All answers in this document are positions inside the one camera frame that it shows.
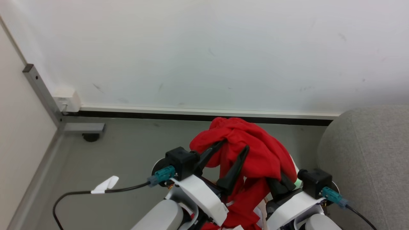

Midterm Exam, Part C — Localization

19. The white wall socket box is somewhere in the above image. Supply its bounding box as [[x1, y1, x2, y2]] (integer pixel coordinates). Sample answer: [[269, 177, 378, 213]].
[[53, 88, 82, 113]]

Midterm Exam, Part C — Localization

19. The grey metal frame post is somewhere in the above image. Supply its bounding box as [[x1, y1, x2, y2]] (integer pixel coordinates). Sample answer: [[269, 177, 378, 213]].
[[22, 64, 105, 134]]

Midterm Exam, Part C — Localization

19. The black cable with white tag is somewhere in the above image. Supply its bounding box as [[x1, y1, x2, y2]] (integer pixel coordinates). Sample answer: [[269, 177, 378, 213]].
[[53, 165, 177, 230]]

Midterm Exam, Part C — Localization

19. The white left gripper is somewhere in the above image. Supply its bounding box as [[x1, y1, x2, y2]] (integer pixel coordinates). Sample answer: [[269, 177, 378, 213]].
[[174, 139, 250, 226]]

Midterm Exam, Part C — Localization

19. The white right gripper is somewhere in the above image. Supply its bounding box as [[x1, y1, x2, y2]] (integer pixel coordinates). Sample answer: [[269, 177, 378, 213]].
[[266, 172, 324, 230]]

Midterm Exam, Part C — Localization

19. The black cable teal connector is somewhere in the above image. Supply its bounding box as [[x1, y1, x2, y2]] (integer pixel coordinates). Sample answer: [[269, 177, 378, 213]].
[[321, 187, 379, 230]]

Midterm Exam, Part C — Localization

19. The red and white garment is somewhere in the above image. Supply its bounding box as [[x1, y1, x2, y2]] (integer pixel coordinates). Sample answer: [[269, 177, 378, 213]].
[[189, 117, 298, 230]]

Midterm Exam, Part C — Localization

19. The beige partition panel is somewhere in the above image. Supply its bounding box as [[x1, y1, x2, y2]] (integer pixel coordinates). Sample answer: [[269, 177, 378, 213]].
[[0, 19, 58, 230]]

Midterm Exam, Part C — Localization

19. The grey fabric sofa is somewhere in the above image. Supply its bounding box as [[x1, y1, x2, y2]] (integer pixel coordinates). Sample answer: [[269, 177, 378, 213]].
[[317, 105, 409, 230]]

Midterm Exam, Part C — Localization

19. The white and black baseboard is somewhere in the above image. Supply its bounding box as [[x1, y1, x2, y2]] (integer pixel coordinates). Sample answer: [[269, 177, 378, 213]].
[[62, 106, 341, 127]]

